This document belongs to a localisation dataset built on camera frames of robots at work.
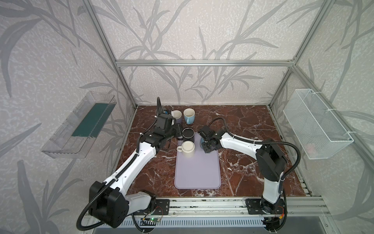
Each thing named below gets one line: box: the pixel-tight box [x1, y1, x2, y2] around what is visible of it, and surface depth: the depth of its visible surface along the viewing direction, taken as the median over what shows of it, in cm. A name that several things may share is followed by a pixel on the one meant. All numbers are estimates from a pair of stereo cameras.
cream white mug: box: [176, 140, 196, 158], surface depth 91 cm
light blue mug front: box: [183, 107, 196, 125], surface depth 105 cm
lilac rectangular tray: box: [174, 132, 222, 190], surface depth 87 cm
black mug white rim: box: [182, 127, 195, 143], surface depth 93 cm
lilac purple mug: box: [172, 109, 183, 125], surface depth 108 cm
